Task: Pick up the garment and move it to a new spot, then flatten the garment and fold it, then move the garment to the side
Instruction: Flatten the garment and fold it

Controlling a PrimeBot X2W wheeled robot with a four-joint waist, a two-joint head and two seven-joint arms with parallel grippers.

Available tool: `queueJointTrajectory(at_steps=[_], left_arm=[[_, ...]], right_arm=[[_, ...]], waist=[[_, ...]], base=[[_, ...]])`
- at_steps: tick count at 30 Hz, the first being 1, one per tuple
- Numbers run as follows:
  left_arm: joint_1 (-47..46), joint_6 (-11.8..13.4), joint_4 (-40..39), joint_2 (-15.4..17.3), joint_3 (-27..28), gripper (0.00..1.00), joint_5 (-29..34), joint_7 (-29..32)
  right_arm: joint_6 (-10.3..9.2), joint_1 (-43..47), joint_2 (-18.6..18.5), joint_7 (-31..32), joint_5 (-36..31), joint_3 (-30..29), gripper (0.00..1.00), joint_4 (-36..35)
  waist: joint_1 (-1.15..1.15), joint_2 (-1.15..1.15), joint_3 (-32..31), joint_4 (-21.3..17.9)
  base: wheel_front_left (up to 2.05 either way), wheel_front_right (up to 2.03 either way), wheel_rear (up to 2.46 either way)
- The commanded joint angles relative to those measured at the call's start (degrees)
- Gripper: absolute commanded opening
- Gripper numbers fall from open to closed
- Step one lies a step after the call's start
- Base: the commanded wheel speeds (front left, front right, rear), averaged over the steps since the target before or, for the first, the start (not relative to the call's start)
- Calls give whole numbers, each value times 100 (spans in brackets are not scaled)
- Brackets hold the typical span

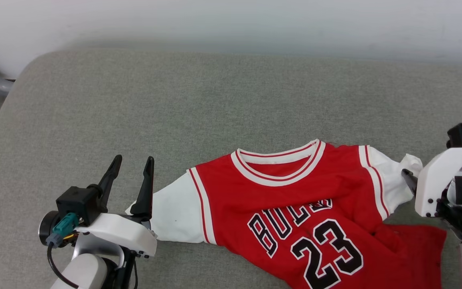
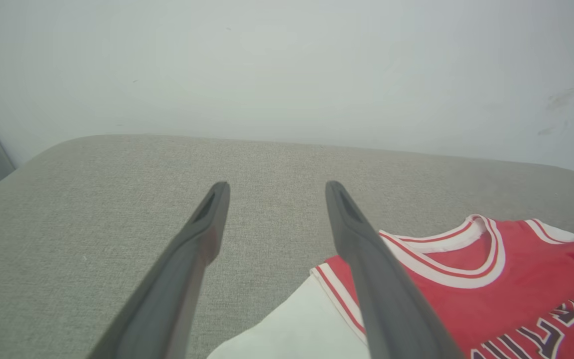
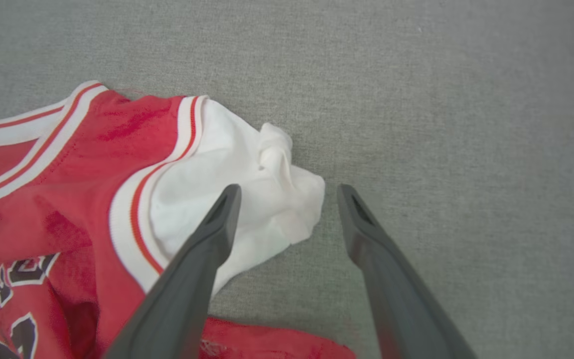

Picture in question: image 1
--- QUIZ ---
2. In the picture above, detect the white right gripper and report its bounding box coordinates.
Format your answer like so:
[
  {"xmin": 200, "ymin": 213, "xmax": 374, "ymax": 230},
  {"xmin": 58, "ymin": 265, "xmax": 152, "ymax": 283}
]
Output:
[{"xmin": 401, "ymin": 147, "xmax": 462, "ymax": 218}]

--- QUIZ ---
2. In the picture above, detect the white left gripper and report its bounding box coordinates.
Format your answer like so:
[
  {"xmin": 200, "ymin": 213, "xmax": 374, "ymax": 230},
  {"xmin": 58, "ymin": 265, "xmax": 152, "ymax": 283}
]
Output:
[{"xmin": 75, "ymin": 155, "xmax": 158, "ymax": 258}]

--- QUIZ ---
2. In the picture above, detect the red bulls 23 jersey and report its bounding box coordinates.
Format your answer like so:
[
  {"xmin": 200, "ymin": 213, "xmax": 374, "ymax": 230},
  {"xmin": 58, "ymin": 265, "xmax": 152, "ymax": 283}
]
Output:
[{"xmin": 125, "ymin": 139, "xmax": 447, "ymax": 289}]

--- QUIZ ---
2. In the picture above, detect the thin black cable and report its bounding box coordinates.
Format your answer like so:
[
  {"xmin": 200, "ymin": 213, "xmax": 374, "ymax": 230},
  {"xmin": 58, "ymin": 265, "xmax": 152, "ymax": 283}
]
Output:
[{"xmin": 47, "ymin": 242, "xmax": 80, "ymax": 289}]

